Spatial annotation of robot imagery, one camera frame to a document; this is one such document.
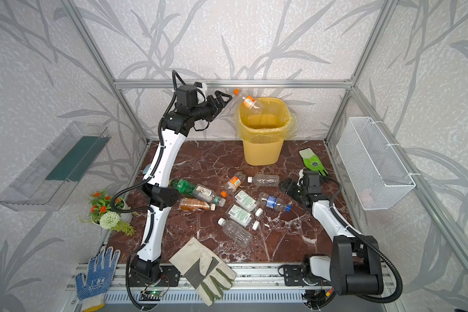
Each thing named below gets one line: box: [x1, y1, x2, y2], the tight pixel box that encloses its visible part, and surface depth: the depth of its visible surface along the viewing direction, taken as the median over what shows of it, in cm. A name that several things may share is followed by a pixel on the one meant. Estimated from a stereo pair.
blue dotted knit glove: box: [75, 245, 121, 312], surface depth 74 cm
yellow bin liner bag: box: [236, 97, 298, 140], surface depth 93 cm
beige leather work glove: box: [169, 236, 237, 307], surface depth 76 cm
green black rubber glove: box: [299, 147, 329, 177], surface depth 114 cm
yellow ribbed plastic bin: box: [238, 97, 291, 166], surface depth 98 cm
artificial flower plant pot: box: [79, 189, 136, 236], surface depth 77 cm
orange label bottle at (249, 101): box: [233, 88, 264, 115], surface depth 94 cm
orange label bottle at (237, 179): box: [220, 170, 247, 198], surface depth 99 cm
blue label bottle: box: [258, 192, 292, 212], surface depth 91 cm
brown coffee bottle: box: [179, 197, 216, 212], surface depth 90 cm
